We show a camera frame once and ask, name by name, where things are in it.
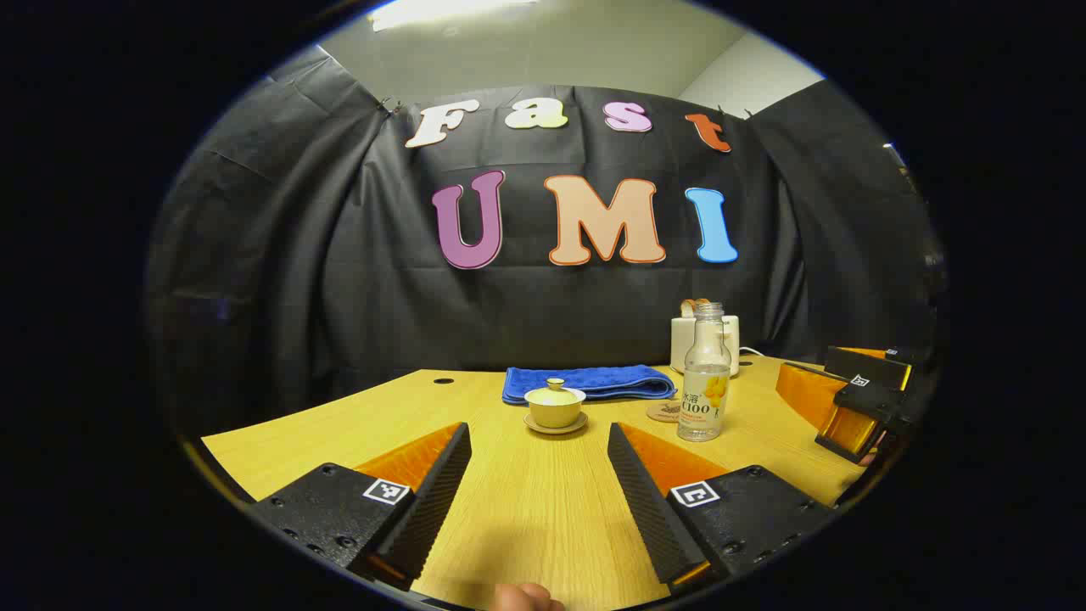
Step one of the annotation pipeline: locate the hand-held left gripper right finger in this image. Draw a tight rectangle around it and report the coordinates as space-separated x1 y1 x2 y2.
607 422 841 597

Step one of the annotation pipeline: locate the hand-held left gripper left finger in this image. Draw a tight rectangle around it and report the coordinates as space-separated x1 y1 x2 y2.
246 422 473 592

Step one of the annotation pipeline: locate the yellow teacup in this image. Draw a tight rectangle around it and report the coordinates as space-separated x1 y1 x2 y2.
529 399 584 429

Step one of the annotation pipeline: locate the clear glass water bottle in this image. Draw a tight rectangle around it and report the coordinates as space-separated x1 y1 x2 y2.
677 302 732 442

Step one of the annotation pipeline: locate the yellow teacup lid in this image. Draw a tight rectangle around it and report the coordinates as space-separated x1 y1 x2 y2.
524 378 586 406

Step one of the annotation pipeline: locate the yellow saucer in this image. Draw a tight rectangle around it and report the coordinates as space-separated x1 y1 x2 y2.
523 412 589 435

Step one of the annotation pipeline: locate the blue towel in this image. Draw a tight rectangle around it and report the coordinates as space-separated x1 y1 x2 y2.
502 365 677 406

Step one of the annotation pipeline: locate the white toaster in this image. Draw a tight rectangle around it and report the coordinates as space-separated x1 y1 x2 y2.
670 314 741 377

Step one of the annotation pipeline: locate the black backdrop cloth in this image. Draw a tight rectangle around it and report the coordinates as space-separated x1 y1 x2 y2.
148 55 943 425

